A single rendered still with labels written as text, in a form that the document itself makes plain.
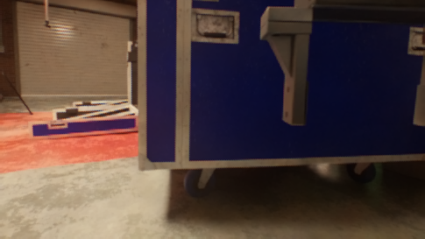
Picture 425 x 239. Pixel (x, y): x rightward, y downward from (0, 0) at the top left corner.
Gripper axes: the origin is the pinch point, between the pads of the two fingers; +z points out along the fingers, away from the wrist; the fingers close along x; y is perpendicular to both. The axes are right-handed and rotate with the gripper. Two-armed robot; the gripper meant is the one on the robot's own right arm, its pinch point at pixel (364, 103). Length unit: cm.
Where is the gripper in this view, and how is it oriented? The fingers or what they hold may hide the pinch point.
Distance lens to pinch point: 25.0
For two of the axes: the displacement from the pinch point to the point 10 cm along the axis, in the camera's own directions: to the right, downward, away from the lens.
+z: -0.3, 9.9, 1.0
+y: -0.2, 1.0, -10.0
